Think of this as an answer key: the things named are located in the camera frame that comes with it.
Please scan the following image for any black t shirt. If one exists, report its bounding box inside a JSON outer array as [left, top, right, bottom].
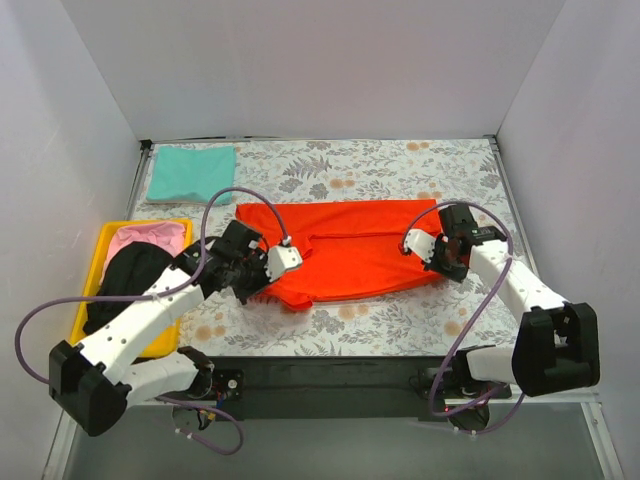
[[83, 242, 174, 335]]

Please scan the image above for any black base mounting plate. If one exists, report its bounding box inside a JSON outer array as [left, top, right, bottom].
[[154, 355, 511, 424]]

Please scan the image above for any orange t shirt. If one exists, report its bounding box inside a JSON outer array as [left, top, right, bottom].
[[258, 199, 440, 311]]

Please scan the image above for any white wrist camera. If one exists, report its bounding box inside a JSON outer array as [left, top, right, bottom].
[[265, 245, 303, 282], [400, 228, 436, 263]]

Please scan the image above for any floral patterned table mat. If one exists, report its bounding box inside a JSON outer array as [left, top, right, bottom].
[[134, 138, 546, 358]]

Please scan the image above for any yellow plastic tray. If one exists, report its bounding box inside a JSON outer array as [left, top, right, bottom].
[[69, 218, 193, 359]]

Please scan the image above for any folded teal t shirt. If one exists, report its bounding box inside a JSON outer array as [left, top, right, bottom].
[[146, 146, 237, 204]]

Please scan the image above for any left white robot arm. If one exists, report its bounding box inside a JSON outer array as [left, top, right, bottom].
[[49, 221, 269, 437]]

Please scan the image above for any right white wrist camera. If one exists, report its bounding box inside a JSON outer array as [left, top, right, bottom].
[[400, 228, 436, 263]]

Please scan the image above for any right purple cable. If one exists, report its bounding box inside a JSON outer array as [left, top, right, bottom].
[[398, 200, 526, 437]]

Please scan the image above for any purple cable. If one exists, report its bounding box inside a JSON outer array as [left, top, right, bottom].
[[14, 186, 292, 456], [398, 200, 526, 437]]

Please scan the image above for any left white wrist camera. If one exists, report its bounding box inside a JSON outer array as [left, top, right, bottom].
[[265, 245, 303, 282]]

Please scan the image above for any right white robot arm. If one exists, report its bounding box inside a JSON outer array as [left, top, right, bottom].
[[403, 204, 600, 398]]

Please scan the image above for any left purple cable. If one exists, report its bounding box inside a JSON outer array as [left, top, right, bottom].
[[14, 186, 292, 456]]

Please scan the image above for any pink t shirt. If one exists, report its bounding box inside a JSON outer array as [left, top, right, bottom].
[[103, 221, 186, 273]]

